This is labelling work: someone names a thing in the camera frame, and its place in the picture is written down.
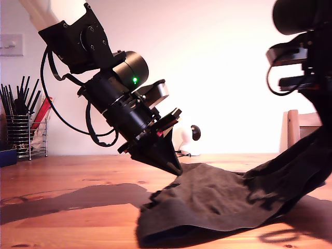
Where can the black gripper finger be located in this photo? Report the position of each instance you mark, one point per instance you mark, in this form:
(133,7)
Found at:
(315,101)
(327,106)

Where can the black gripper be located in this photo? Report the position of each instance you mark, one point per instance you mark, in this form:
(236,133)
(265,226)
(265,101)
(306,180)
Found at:
(135,124)

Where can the dark grey underwear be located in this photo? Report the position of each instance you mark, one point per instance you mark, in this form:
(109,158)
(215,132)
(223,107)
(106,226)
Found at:
(207,192)

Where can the brown wooden chair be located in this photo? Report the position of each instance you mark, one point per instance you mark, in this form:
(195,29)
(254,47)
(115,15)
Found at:
(293,129)

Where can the white paper packet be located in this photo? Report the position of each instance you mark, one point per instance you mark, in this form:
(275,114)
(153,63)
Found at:
(39,140)

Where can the red packet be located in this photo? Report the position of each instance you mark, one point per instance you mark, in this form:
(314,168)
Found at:
(43,110)

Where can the black chopstick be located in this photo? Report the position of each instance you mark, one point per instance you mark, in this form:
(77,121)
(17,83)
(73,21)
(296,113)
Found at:
(4,99)
(21,86)
(26,87)
(35,101)
(33,94)
(11,96)

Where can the blue box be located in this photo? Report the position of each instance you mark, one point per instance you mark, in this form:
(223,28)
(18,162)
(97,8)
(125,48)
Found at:
(7,158)

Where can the dark brown container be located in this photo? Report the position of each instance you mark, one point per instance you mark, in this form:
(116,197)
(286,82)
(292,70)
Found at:
(2,135)

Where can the white round security camera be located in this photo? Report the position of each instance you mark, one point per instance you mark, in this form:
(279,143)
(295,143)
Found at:
(195,132)

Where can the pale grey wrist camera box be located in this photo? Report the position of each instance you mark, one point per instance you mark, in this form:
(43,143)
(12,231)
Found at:
(285,54)
(158,90)

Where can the white wall light switch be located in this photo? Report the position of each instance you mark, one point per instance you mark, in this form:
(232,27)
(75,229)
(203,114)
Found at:
(11,45)

